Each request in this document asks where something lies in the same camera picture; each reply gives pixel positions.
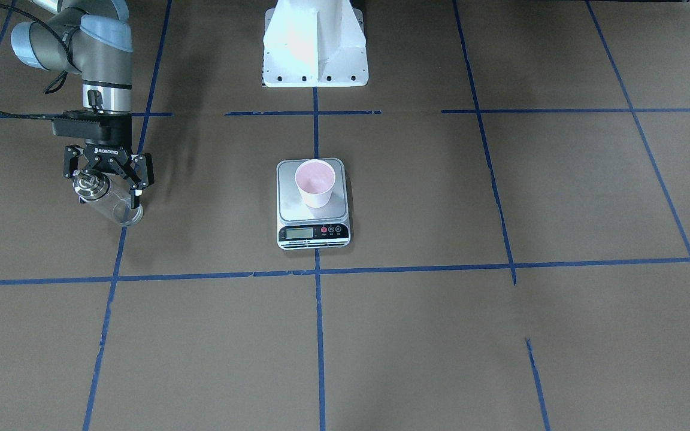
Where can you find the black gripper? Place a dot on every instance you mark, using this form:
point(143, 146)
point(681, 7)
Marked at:
point(109, 149)

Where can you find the clear glass sauce bottle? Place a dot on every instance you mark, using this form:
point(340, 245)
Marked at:
point(106, 197)

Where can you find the pink plastic cup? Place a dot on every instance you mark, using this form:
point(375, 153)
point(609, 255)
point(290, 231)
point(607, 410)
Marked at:
point(315, 180)

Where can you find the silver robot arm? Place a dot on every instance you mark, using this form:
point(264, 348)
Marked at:
point(93, 40)

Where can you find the silver digital kitchen scale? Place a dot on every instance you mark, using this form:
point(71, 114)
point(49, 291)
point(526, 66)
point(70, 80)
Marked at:
point(300, 226)

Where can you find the white pillar with base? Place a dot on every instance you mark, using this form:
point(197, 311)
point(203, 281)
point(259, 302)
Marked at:
point(314, 44)

